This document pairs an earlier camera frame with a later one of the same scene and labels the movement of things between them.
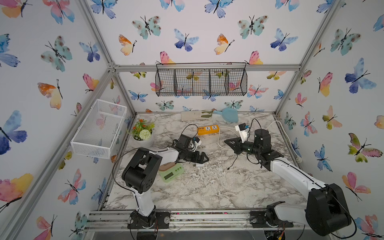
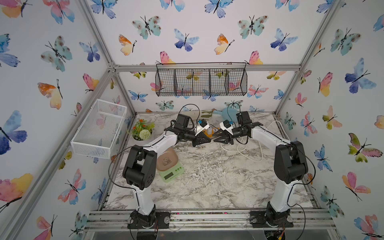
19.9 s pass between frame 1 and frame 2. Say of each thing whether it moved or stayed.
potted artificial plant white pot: stayed
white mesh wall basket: stayed
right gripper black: moved
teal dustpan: stayed
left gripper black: moved
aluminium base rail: stayed
